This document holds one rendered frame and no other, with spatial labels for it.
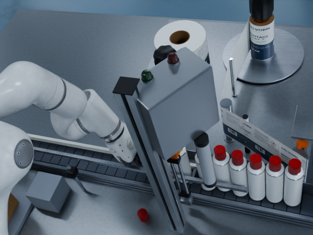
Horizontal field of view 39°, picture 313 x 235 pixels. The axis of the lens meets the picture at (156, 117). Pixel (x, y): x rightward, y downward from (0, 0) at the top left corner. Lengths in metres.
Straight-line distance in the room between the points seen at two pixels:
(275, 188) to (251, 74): 0.54
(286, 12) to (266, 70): 1.69
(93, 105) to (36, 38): 1.08
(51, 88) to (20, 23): 1.43
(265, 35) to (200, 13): 1.83
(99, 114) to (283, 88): 0.72
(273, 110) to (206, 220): 0.46
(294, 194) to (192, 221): 0.34
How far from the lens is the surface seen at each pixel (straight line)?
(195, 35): 1.70
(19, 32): 2.39
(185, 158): 1.35
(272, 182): 1.30
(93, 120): 1.29
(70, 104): 1.11
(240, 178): 1.32
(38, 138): 1.71
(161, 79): 0.93
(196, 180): 1.37
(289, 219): 1.42
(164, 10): 3.57
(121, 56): 2.00
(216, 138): 1.55
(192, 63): 0.95
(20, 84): 0.97
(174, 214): 1.32
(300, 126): 1.24
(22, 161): 0.90
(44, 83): 1.01
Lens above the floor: 2.13
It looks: 50 degrees down
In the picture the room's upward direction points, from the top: 18 degrees counter-clockwise
